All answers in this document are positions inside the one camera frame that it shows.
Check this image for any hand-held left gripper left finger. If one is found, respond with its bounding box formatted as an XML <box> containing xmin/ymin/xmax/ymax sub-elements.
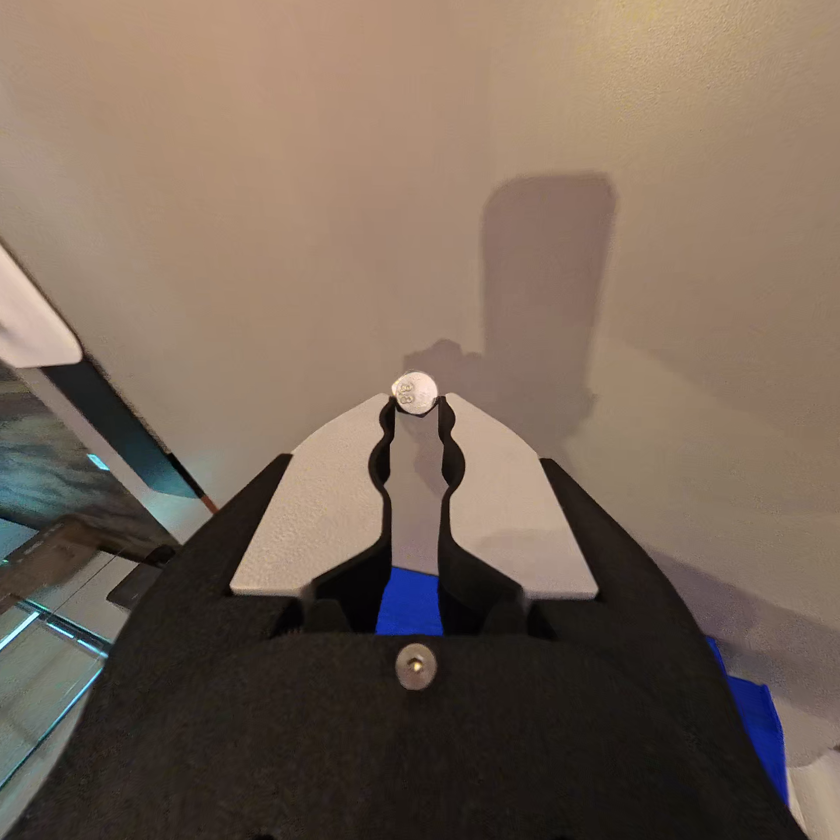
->
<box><xmin>230</xmin><ymin>394</ymin><xmax>400</xmax><ymax>605</ymax></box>

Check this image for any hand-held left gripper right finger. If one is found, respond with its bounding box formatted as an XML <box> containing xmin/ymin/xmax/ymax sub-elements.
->
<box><xmin>437</xmin><ymin>393</ymin><xmax>606</xmax><ymax>609</ymax></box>

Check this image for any blue plastic bin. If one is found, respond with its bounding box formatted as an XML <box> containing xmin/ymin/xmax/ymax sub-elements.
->
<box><xmin>377</xmin><ymin>565</ymin><xmax>788</xmax><ymax>804</ymax></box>

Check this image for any silver hex bolt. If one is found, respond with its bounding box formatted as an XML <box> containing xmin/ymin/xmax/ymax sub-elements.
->
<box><xmin>390</xmin><ymin>373</ymin><xmax>445</xmax><ymax>416</ymax></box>

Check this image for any black phone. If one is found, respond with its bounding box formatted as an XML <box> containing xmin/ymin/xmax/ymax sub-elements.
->
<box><xmin>46</xmin><ymin>357</ymin><xmax>208</xmax><ymax>502</ymax></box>

